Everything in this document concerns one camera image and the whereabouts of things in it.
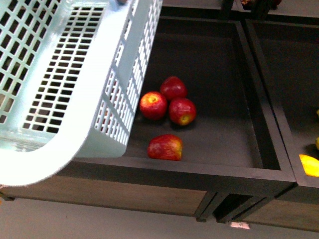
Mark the dark wooden produce stand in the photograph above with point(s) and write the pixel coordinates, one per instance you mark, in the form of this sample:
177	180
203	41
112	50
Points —
232	149

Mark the yellow mango at edge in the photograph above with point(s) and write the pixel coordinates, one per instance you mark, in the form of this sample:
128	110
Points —
310	165

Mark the red apple front lying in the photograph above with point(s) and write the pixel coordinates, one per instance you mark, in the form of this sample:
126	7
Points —
165	147

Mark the light blue plastic basket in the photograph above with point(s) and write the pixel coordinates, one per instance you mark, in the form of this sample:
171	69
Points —
71	75

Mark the red apple right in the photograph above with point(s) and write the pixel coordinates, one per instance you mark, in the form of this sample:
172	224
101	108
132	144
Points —
182	111

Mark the red apple left yellow top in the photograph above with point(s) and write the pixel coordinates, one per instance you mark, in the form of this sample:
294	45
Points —
153	105

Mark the white floor label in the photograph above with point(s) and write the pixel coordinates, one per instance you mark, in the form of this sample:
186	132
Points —
240	225

